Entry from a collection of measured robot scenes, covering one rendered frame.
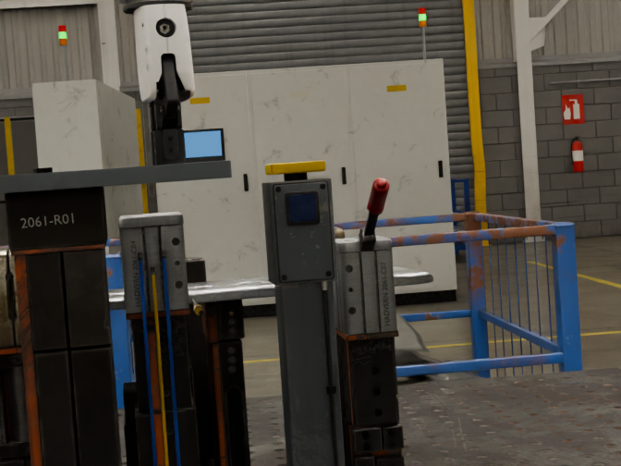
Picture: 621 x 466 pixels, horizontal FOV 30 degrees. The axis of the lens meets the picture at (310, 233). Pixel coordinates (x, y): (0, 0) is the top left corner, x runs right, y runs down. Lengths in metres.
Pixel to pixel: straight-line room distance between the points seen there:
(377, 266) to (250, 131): 8.00
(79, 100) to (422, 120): 2.77
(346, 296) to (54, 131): 8.10
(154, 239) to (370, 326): 0.28
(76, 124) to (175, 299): 8.06
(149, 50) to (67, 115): 8.22
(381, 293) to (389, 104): 8.11
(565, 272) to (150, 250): 2.23
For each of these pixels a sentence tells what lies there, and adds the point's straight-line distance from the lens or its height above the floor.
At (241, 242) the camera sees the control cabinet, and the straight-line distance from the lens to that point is 9.41.
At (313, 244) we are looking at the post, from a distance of 1.25.
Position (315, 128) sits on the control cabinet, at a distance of 9.44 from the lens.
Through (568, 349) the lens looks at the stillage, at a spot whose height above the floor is 0.58.
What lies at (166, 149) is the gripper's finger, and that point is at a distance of 1.25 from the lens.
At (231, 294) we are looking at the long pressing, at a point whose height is 1.00.
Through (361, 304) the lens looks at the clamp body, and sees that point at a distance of 1.43.
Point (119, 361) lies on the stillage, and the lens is 3.42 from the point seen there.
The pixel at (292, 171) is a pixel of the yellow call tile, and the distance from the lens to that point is 1.25.
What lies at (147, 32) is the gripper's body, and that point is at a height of 1.30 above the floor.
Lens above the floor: 1.15
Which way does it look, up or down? 3 degrees down
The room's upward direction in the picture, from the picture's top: 4 degrees counter-clockwise
